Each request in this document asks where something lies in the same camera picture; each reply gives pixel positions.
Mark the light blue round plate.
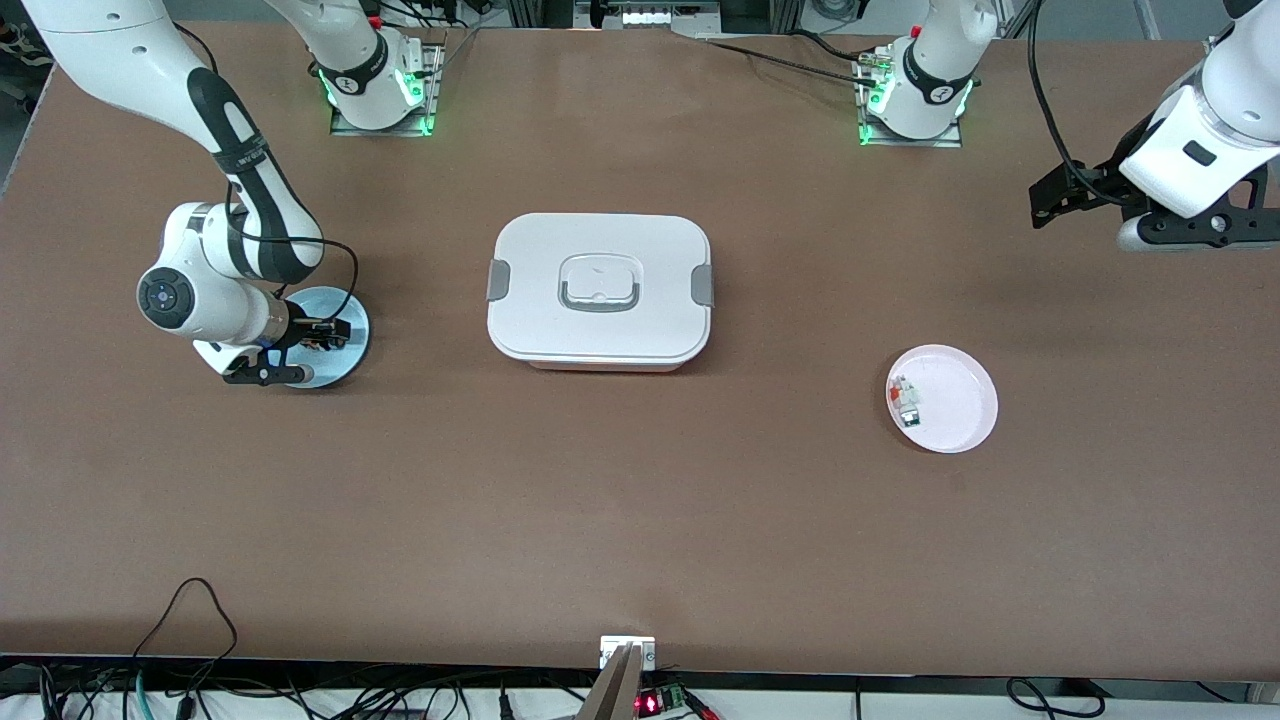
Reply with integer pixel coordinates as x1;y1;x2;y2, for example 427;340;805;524
268;286;371;389

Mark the pink round plate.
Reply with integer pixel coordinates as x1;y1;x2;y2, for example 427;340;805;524
886;345;999;454

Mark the black device with lit strip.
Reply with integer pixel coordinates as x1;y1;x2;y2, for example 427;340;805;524
575;0;721;31

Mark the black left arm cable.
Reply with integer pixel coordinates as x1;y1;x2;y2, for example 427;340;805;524
1028;0;1136;206

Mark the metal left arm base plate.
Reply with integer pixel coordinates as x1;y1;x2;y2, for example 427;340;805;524
855;50;966;149

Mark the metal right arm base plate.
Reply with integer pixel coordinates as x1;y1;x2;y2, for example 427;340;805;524
330;40;447;137

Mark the white lunch box grey handle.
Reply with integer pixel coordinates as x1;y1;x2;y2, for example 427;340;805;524
487;212;717;373

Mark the black looped cable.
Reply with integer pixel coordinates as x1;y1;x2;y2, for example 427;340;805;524
133;577;239;691

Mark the black cable across table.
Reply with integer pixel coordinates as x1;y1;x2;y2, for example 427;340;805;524
700;30;886;89

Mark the small white metal bracket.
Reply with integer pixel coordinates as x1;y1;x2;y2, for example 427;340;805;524
600;636;657;671

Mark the grey metal camera pole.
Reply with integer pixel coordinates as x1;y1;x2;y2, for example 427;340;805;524
578;645;643;720

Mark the black coiled cable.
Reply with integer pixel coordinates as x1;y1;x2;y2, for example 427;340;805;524
1005;677;1106;717

